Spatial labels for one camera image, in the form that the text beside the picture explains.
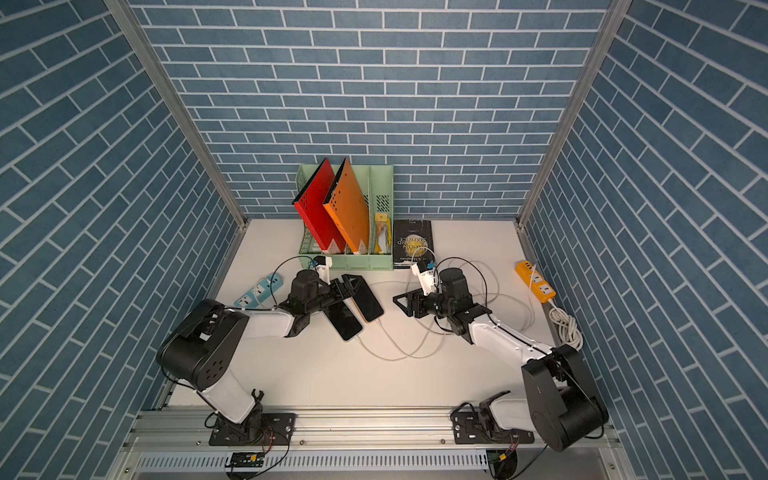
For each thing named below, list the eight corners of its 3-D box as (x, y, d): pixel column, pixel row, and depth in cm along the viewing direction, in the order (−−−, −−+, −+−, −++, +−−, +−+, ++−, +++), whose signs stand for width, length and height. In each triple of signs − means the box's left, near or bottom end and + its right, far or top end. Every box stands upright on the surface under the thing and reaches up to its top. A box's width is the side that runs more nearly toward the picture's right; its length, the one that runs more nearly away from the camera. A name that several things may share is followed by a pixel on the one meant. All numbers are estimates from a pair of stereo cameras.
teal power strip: (237, 307, 97) (231, 301, 94) (278, 276, 105) (274, 269, 102) (244, 315, 95) (239, 309, 92) (285, 282, 104) (282, 276, 100)
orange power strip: (536, 306, 99) (542, 298, 95) (508, 271, 108) (512, 262, 104) (553, 299, 101) (559, 290, 96) (523, 265, 110) (529, 256, 106)
